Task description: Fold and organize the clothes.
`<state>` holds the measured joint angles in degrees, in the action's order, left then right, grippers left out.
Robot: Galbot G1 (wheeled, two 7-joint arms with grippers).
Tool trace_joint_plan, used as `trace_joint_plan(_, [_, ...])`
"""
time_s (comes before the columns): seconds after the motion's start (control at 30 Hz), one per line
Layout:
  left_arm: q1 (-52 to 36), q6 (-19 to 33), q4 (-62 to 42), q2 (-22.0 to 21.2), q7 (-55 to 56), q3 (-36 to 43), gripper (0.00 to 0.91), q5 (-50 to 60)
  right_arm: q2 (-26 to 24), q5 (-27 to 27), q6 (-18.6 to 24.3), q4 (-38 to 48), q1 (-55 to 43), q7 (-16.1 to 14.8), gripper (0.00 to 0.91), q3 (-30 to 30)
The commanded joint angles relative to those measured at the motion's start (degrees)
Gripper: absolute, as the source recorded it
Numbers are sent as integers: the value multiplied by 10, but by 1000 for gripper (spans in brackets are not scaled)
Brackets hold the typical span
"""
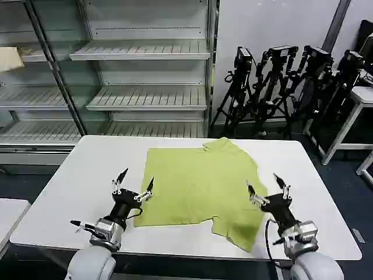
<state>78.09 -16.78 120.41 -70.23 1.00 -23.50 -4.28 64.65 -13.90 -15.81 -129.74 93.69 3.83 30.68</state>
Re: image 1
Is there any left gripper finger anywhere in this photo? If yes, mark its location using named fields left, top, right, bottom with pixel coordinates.
left=112, top=167, right=129, bottom=195
left=134, top=176, right=154, bottom=202

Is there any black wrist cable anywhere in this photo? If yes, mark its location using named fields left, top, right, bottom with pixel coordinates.
left=126, top=207, right=145, bottom=221
left=264, top=218, right=292, bottom=268

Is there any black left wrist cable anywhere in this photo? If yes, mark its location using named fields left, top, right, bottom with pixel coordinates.
left=126, top=207, right=145, bottom=221

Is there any glass-doored metal shelf unit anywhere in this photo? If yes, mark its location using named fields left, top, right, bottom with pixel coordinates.
left=0, top=0, right=220, bottom=176

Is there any black monitor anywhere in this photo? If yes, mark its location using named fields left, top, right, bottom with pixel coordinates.
left=358, top=19, right=373, bottom=59

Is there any small white table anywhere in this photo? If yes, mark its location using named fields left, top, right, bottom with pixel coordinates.
left=0, top=197, right=32, bottom=246

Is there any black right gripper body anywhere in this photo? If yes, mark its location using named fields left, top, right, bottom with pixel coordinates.
left=260, top=194, right=298, bottom=232

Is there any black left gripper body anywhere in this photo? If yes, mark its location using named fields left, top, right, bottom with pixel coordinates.
left=108, top=188, right=143, bottom=230

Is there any light green t-shirt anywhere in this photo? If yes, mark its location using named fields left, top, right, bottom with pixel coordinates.
left=133, top=136, right=268, bottom=254

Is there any white metal frame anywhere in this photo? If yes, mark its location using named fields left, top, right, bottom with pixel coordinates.
left=355, top=150, right=373, bottom=176

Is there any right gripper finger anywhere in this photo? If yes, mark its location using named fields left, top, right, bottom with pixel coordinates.
left=273, top=173, right=293, bottom=200
left=246, top=179, right=269, bottom=207

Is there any white frame side table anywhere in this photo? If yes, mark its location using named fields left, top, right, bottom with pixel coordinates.
left=302, top=84, right=373, bottom=166

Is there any large white table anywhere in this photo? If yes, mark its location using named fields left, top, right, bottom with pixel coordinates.
left=9, top=134, right=363, bottom=262

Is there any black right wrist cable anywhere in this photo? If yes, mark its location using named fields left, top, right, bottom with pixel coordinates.
left=264, top=218, right=292, bottom=268

